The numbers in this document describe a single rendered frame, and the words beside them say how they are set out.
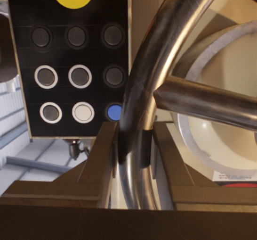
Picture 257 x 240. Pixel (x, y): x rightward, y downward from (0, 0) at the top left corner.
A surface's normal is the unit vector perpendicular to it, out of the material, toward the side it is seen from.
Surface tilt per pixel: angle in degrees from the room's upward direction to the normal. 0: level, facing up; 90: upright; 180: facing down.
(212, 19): 90
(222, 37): 90
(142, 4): 90
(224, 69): 109
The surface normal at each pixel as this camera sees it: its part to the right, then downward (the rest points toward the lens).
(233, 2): -0.02, 0.29
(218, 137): -0.46, 0.48
